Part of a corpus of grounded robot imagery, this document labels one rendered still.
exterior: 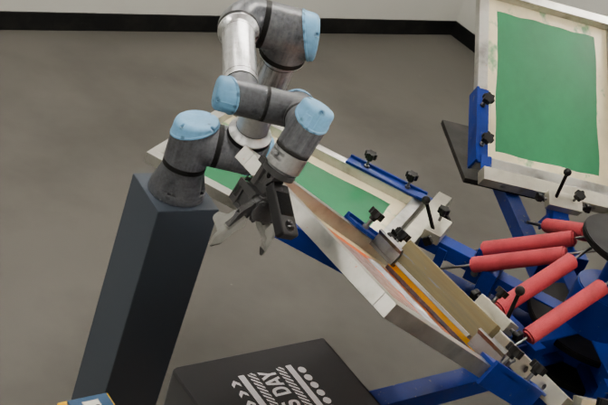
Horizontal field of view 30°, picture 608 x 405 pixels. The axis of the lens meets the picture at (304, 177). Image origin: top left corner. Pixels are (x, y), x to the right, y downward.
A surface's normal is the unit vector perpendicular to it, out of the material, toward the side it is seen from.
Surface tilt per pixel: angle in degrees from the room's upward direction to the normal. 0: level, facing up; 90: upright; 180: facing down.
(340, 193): 0
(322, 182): 0
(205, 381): 0
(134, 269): 90
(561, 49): 32
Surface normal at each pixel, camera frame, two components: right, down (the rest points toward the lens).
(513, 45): 0.30, -0.43
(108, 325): -0.83, 0.02
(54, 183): 0.30, -0.83
